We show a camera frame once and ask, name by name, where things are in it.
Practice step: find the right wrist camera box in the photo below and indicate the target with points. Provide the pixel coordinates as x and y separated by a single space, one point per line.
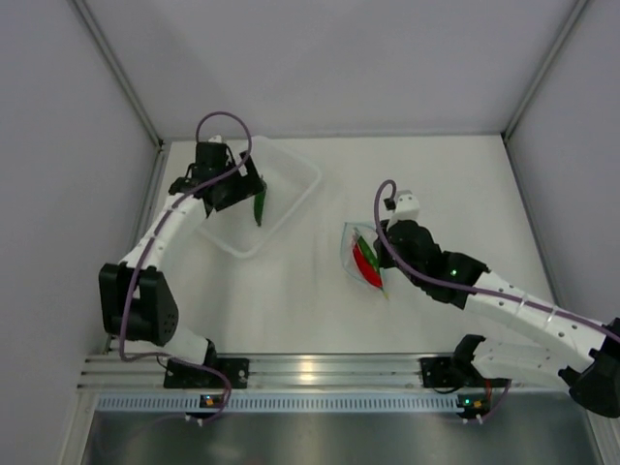
402 206

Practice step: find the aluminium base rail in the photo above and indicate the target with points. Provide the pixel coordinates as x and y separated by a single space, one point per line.
357 371

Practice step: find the aluminium frame post right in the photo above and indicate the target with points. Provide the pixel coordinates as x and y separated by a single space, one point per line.
541 72

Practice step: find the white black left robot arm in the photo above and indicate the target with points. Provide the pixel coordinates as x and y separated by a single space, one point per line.
136 299

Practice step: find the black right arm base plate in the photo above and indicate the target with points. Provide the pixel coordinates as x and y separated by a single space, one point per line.
448 372

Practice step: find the green fake chili pepper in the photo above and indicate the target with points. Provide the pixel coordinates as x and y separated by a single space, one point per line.
258 206

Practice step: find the clear zip top bag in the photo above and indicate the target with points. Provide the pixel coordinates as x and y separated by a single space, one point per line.
346 255

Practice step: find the aluminium frame post left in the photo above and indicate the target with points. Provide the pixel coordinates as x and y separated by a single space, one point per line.
101 42

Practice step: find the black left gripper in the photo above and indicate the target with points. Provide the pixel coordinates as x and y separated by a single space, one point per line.
250 185

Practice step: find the red fake chili pepper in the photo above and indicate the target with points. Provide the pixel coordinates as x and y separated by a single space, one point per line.
367 272

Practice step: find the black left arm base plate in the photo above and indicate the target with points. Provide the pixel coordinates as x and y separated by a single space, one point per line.
182 376

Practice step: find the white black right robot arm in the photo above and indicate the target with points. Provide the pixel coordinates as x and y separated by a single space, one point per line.
567 351

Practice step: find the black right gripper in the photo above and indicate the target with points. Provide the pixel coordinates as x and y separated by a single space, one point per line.
385 260

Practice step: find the white perforated plastic basket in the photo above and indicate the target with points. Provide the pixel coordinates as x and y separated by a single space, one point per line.
291 179

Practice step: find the aluminium frame post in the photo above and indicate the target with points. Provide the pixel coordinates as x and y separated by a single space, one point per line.
101 42
541 72

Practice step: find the white slotted cable duct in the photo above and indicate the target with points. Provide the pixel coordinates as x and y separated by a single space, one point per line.
291 403

